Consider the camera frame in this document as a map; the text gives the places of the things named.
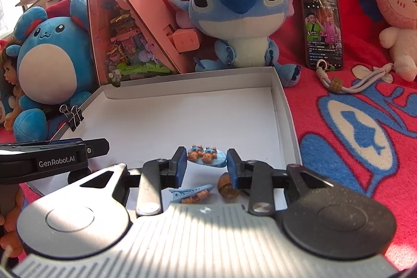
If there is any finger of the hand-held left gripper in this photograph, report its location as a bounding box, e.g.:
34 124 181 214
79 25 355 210
0 139 110 159
46 138 83 145

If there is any pink triangular toy house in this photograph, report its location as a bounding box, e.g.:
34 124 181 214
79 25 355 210
85 0 203 88

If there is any long blue bear hair clip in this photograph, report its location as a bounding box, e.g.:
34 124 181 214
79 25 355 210
169 184 214 203

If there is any smartphone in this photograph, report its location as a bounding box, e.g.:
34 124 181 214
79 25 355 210
299 0 344 70

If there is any round blue mouse plush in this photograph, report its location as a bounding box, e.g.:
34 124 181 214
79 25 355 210
6 0 98 142

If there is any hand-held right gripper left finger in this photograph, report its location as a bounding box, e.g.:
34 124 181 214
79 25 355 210
78 146 188 217

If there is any brown-haired baby doll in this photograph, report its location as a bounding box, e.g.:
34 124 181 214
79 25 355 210
0 40 27 130

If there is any oval blue bear hair clip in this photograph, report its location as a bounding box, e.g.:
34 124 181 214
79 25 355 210
186 144 228 167

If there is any person's left hand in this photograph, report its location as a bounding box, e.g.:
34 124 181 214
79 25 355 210
0 214 22 261

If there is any blue alien plush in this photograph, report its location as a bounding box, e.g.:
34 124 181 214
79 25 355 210
168 0 303 88

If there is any white cardboard box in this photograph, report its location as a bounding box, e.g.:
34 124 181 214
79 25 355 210
24 66 303 200

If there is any black binder clip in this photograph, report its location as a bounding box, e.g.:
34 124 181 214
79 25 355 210
59 105 84 132

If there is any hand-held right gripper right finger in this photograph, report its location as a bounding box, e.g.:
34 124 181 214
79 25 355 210
226 149 339 215

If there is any white phone lanyard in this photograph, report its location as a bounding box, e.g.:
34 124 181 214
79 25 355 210
314 60 396 95

